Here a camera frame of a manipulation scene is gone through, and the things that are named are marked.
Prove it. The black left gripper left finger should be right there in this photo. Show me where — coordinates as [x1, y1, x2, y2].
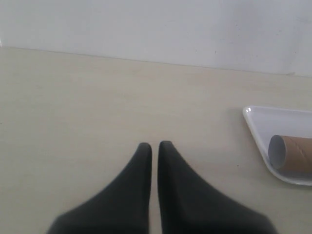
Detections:
[48, 143, 152, 234]

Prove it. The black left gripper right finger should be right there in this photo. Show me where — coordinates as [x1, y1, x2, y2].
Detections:
[157, 141, 277, 234]

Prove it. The brown cardboard tube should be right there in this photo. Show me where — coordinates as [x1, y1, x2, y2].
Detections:
[268, 135, 312, 174]

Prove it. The white rectangular tray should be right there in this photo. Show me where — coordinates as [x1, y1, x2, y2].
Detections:
[242, 106, 312, 186]

